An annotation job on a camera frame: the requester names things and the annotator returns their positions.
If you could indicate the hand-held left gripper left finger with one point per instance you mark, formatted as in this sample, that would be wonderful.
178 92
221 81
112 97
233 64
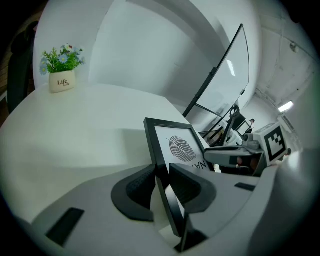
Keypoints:
100 212

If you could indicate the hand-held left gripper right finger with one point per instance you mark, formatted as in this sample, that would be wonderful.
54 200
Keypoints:
220 200

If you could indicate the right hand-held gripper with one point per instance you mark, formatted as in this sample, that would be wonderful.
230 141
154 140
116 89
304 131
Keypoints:
273 142

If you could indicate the black framed picture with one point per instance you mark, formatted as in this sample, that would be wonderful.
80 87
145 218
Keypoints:
180 147

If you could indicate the white desk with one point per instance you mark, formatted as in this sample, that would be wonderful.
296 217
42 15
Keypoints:
87 120

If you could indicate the black computer monitor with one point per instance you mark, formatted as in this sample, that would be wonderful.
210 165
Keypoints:
240 122

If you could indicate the whiteboard on black stand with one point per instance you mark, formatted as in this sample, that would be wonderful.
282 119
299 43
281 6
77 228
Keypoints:
225 75

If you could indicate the ceiling tube light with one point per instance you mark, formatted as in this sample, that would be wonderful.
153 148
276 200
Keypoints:
285 106

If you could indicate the white ceiling sensor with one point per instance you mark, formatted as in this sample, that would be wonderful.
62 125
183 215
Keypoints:
294 47

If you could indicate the small potted flower plant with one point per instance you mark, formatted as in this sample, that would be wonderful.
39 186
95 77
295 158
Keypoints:
61 75

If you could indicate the black high-back chair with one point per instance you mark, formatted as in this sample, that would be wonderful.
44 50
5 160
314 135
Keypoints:
18 70

